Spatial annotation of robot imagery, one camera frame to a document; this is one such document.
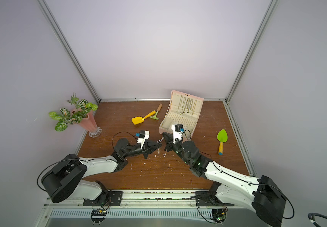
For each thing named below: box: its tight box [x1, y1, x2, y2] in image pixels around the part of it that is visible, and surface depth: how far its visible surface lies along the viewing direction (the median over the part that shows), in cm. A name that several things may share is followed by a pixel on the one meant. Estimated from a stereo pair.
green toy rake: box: [149, 103, 163, 121], surface depth 112 cm
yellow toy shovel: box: [131, 110, 156, 125], surface depth 109 cm
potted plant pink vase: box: [48, 92, 103, 138], surface depth 81 cm
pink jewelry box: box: [158, 89, 205, 141], surface depth 99 cm
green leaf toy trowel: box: [216, 128, 228, 156], surface depth 99 cm
